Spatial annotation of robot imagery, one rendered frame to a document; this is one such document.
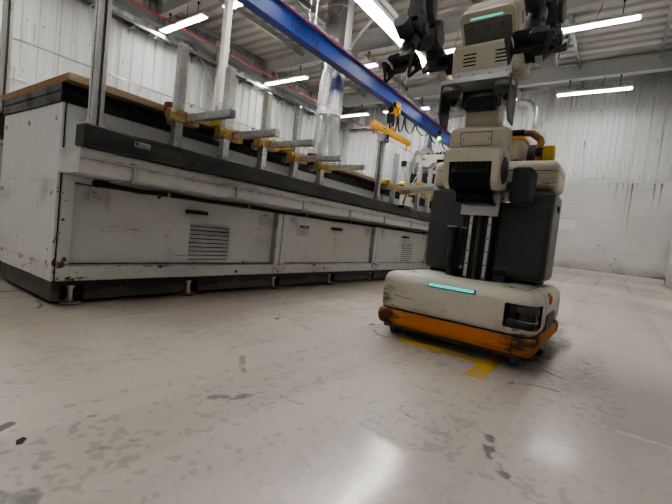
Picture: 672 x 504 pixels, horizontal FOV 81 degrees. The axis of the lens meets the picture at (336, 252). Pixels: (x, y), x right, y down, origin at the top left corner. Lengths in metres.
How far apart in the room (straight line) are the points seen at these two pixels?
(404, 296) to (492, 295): 0.35
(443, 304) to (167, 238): 1.35
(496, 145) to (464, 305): 0.63
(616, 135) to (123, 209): 11.76
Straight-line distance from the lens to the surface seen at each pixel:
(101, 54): 1.77
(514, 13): 1.78
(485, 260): 1.83
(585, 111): 12.74
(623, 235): 12.09
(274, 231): 2.57
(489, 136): 1.69
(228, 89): 2.05
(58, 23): 9.74
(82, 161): 1.70
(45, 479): 0.81
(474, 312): 1.57
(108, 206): 1.98
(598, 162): 12.37
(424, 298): 1.63
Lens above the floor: 0.42
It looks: 3 degrees down
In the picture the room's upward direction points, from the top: 6 degrees clockwise
